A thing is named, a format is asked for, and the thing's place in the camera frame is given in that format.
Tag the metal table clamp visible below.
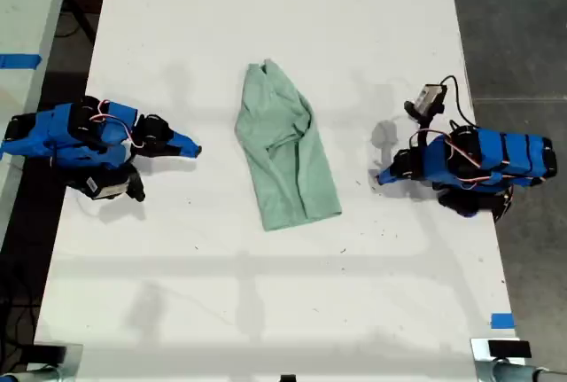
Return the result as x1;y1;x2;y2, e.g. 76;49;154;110
470;337;533;382
24;341;84;382

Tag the long blue tape strip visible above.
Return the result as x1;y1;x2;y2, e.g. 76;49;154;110
0;52;43;70

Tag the short blue tape strip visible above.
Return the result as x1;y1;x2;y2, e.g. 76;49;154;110
490;312;516;331

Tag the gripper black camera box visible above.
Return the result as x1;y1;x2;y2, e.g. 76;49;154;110
82;172;128;201
415;83;447;115

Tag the black floor cable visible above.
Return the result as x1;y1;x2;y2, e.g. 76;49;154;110
55;12;89;39
0;297;42;359

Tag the pale green T-shirt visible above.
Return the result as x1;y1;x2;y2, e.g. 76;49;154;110
234;58;344;233

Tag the camera black stalk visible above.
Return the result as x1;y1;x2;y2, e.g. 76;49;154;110
403;98;434;147
123;163;147;203

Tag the white side table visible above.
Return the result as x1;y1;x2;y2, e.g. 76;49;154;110
0;0;75;244

